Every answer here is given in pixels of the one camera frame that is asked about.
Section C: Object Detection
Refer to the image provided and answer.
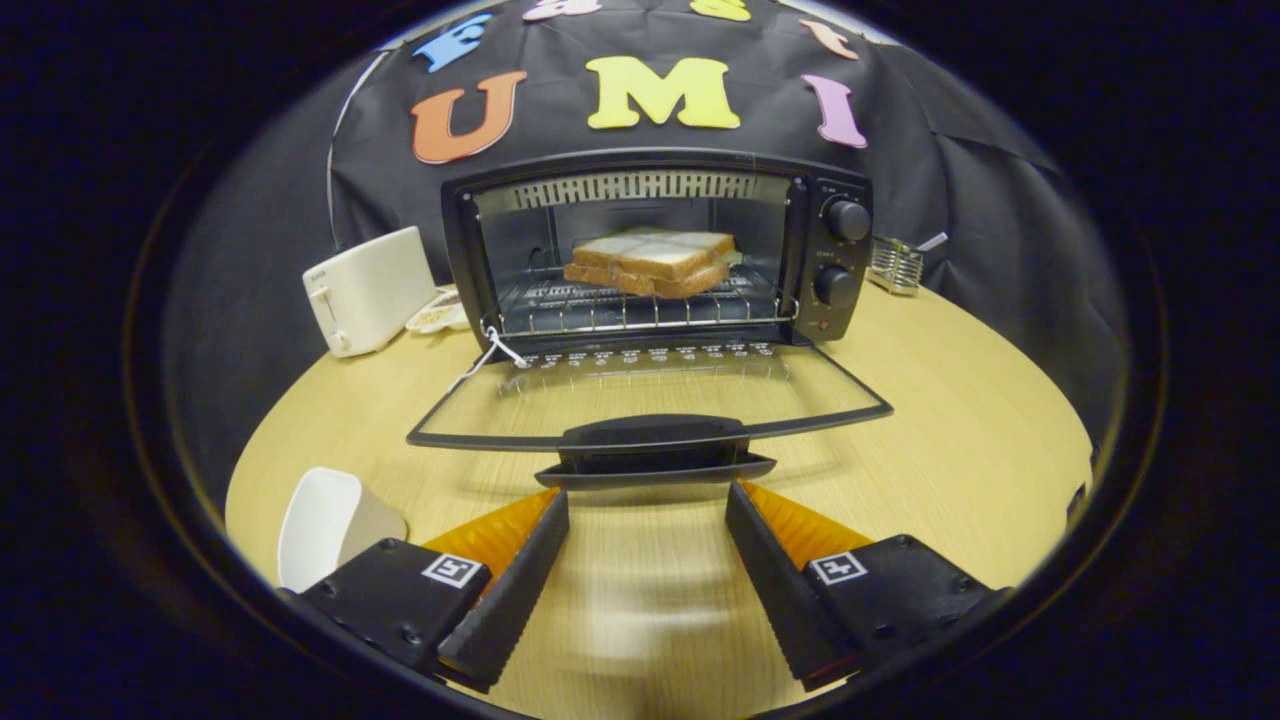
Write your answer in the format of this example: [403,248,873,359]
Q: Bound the small white dish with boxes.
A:
[404,285,471,336]

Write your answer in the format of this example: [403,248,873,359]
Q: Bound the white pop-up toaster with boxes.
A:
[302,226,439,359]

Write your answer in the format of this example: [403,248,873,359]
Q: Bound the black toaster oven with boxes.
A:
[405,148,895,492]

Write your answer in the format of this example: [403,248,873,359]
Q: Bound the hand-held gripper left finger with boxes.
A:
[290,488,571,694]

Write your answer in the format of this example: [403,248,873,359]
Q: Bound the black backdrop cloth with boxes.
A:
[165,0,1131,501]

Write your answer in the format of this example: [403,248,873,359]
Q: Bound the toast sandwich with lettuce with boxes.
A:
[563,226,738,301]

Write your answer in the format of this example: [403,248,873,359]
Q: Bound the white string tag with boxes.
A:
[447,322,533,393]

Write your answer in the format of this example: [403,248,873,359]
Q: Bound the white paper food tray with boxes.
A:
[277,466,409,593]

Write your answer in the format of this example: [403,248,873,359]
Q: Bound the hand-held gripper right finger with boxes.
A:
[725,480,1011,693]

